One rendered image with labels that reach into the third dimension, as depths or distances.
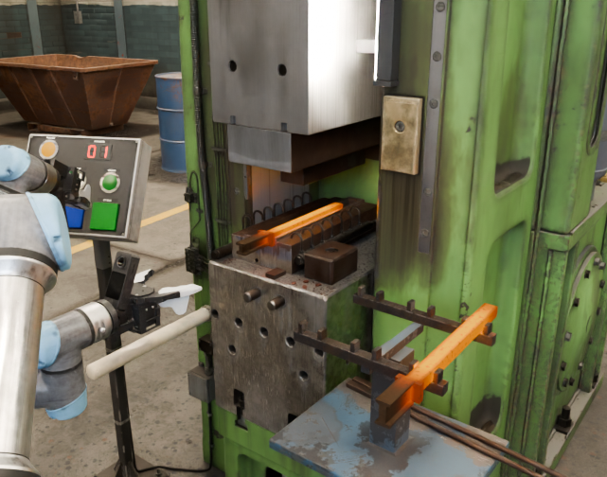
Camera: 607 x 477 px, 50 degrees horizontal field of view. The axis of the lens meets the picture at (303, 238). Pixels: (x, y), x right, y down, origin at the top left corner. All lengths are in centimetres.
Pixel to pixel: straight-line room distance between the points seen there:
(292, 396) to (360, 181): 70
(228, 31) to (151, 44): 845
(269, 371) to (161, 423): 105
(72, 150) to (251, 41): 65
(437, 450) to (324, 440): 23
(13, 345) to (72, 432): 185
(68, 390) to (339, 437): 55
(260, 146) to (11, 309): 83
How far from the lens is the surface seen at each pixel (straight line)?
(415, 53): 149
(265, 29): 154
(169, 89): 622
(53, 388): 130
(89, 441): 269
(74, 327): 126
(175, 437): 263
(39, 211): 99
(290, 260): 162
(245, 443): 193
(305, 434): 142
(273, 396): 176
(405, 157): 151
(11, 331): 92
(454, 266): 156
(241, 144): 163
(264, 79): 155
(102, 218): 184
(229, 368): 183
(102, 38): 1077
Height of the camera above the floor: 156
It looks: 20 degrees down
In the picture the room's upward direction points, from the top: straight up
